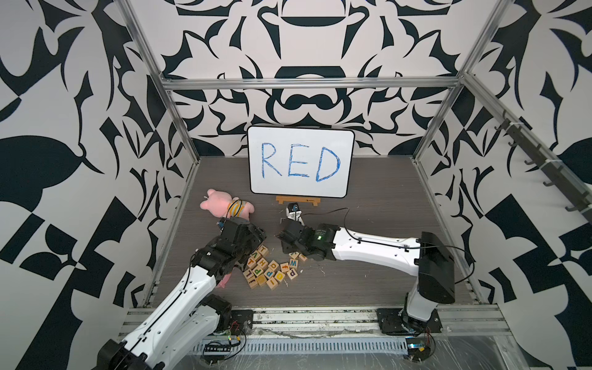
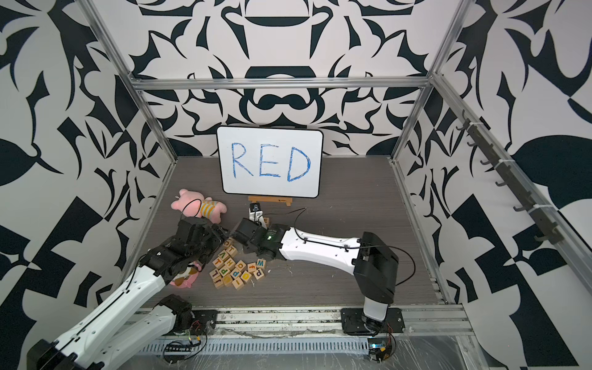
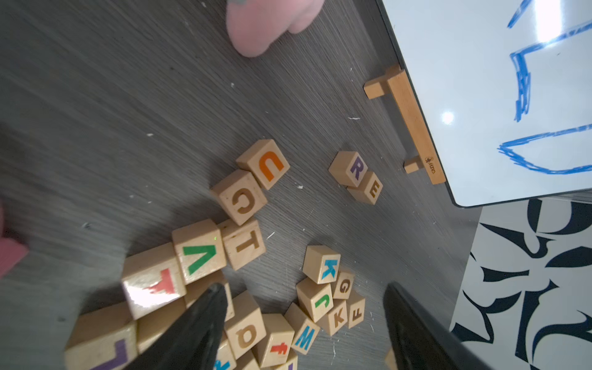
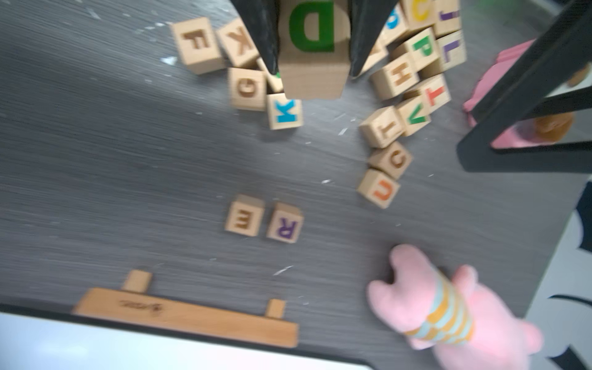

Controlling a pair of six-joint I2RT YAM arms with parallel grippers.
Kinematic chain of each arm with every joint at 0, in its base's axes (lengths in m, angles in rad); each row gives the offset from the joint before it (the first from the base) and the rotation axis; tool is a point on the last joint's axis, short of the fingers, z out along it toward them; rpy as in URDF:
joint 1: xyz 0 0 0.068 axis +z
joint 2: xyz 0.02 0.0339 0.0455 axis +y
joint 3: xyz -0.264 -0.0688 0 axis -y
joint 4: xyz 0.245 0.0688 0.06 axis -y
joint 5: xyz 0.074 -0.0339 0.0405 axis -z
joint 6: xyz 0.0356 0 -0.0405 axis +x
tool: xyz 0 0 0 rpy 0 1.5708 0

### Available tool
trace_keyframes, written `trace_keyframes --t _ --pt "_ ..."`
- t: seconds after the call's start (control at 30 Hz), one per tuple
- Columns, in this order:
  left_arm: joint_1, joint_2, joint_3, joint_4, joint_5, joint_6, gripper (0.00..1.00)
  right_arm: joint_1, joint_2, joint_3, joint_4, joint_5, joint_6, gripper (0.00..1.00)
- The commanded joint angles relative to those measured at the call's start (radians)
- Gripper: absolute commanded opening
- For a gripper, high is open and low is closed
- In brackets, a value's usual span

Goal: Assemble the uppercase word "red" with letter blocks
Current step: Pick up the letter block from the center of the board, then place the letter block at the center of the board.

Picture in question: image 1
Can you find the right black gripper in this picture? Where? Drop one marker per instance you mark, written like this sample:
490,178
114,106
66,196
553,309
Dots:
284,247

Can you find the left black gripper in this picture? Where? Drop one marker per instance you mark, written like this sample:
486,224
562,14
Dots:
255,237

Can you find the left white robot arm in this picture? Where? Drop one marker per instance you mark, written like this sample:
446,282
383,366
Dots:
191,311

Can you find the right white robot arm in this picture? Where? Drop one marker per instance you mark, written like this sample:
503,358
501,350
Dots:
425,258

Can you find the wooden block purple P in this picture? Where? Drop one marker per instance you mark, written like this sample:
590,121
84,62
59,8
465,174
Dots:
292,274

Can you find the pink plush bear toy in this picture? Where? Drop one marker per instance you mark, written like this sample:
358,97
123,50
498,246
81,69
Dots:
223,205

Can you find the small wooden easel stand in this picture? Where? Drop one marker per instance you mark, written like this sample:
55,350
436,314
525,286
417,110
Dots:
315,201

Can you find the whiteboard with RED writing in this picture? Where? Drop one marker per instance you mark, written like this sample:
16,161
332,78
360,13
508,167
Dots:
307,162

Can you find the left electronics board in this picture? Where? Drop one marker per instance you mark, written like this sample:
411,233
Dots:
219,350

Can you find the electronics board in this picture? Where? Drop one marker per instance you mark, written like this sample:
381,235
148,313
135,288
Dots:
420,349
219,350

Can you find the right electronics board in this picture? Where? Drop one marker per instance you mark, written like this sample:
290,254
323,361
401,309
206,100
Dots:
420,349

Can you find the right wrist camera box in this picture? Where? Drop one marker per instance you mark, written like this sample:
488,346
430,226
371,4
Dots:
293,212

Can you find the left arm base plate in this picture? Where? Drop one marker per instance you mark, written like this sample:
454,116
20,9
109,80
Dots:
236,322

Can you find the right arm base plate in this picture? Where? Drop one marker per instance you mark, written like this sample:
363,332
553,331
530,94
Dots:
395,321

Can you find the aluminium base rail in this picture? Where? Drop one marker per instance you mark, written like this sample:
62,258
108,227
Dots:
360,321

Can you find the wall hook rack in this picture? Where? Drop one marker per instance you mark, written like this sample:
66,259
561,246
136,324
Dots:
541,158

